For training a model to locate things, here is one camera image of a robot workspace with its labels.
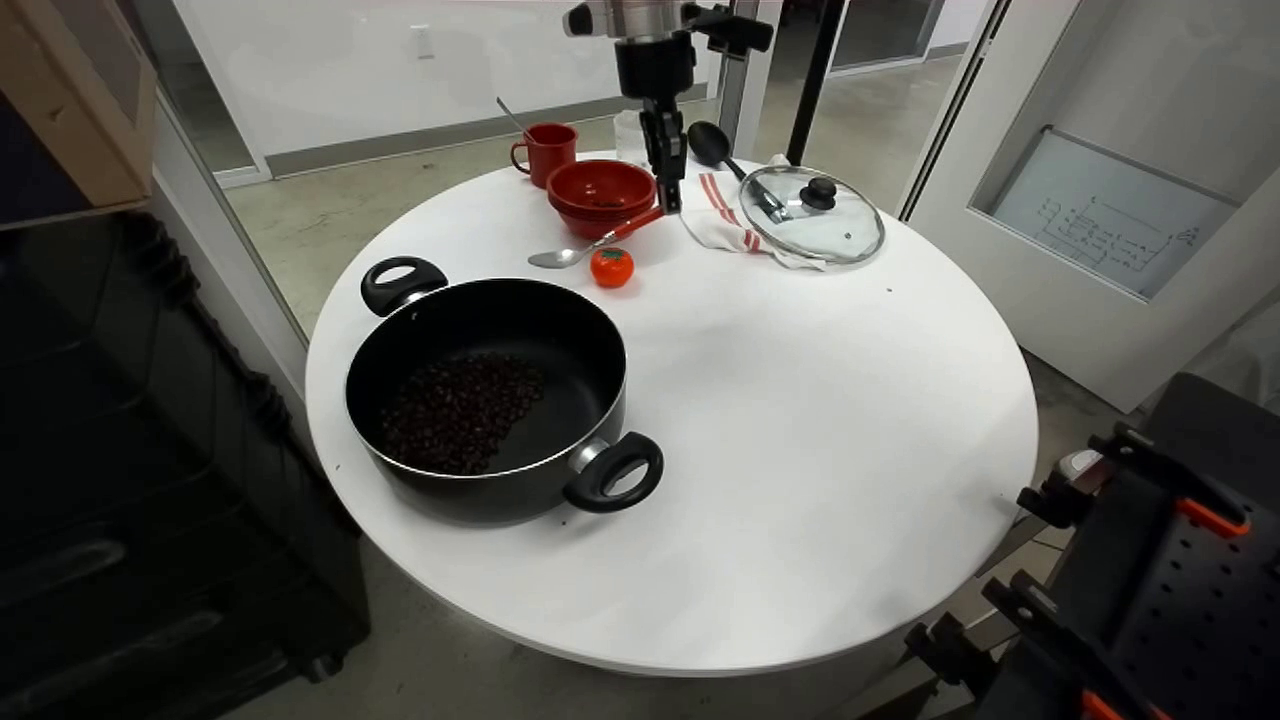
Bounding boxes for black tripod stand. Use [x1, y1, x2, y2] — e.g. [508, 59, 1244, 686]
[782, 0, 851, 173]

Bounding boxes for white towel with red stripes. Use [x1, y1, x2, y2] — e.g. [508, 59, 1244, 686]
[675, 168, 831, 278]

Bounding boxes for black perforated breadboard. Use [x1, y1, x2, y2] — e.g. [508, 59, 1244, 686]
[972, 454, 1280, 720]

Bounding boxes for glass lid with black knob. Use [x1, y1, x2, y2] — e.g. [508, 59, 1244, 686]
[735, 159, 889, 266]

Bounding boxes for large black plastic spoon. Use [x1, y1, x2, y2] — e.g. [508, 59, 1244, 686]
[685, 118, 793, 222]

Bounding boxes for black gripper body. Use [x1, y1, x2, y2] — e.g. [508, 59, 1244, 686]
[611, 27, 700, 116]

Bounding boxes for red cup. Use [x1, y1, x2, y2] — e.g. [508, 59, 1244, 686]
[508, 118, 586, 186]

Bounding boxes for red bowl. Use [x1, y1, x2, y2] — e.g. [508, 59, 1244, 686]
[544, 157, 663, 242]

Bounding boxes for black cabinet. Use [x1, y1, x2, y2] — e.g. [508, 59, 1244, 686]
[0, 204, 377, 720]

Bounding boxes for dark brown beans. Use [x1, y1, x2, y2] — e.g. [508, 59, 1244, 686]
[377, 347, 551, 476]

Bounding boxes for black pot with loop handles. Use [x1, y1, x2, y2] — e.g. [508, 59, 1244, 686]
[340, 250, 670, 524]

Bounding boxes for black cart platform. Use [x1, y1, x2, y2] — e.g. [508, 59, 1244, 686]
[1140, 366, 1280, 517]

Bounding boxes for white framed panel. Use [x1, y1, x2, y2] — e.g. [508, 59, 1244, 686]
[990, 125, 1239, 303]

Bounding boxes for black clamp with orange handle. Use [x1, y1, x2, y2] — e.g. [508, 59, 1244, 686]
[1017, 421, 1255, 542]
[981, 566, 1173, 720]

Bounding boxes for red toy tomato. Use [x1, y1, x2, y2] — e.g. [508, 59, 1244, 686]
[589, 242, 639, 293]

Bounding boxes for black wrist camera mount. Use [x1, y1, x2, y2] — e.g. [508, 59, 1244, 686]
[675, 0, 777, 59]

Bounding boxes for small red-handled metal spoon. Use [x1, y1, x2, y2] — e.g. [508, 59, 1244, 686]
[523, 204, 670, 272]

